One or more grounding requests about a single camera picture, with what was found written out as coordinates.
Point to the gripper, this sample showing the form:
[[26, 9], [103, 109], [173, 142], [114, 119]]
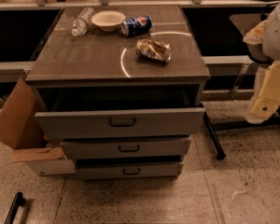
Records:
[[278, 36]]

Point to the grey top drawer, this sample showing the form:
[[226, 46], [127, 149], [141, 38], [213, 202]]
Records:
[[120, 123]]

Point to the grey drawer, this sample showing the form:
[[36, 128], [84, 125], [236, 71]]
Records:
[[126, 148], [130, 171], [120, 123]]

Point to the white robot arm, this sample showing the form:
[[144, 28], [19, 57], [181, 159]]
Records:
[[267, 99]]

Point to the grey drawer cabinet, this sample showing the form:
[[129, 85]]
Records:
[[101, 71]]

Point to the grey middle drawer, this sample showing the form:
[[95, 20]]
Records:
[[126, 148]]

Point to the grey bottom drawer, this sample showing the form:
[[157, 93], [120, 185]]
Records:
[[130, 171]]

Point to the black office chair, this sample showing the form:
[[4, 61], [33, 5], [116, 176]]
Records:
[[262, 37]]

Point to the black chair leg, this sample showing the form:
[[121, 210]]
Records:
[[220, 152]]

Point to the blue pepsi can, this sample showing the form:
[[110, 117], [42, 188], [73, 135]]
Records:
[[136, 25]]

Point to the white bowl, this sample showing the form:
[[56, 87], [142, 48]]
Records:
[[109, 20]]

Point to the clear plastic water bottle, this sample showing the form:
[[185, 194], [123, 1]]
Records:
[[82, 23]]

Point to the brown cardboard box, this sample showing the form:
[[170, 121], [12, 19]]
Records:
[[20, 131]]

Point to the black handle on floor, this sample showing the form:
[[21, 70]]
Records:
[[17, 202]]

